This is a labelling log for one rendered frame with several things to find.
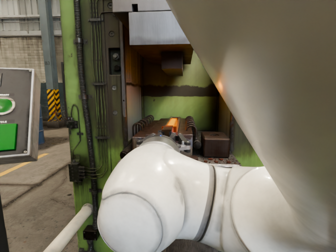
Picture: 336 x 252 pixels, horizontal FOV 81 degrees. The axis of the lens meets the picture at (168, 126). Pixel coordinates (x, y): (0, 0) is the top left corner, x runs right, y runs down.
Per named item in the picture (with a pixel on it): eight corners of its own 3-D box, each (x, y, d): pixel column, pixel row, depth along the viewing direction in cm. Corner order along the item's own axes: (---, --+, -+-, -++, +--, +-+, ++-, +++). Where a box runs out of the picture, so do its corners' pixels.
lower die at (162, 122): (192, 157, 65) (192, 132, 64) (132, 155, 67) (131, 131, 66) (189, 132, 107) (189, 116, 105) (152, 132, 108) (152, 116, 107)
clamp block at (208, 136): (229, 158, 64) (230, 138, 63) (203, 157, 65) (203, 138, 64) (222, 148, 76) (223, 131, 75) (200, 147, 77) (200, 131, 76)
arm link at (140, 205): (119, 188, 35) (191, 208, 35) (68, 264, 20) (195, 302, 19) (132, 130, 33) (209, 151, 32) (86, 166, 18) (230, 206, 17)
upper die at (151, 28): (194, 43, 60) (195, 9, 58) (129, 45, 61) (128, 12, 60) (190, 64, 101) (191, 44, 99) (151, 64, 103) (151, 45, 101)
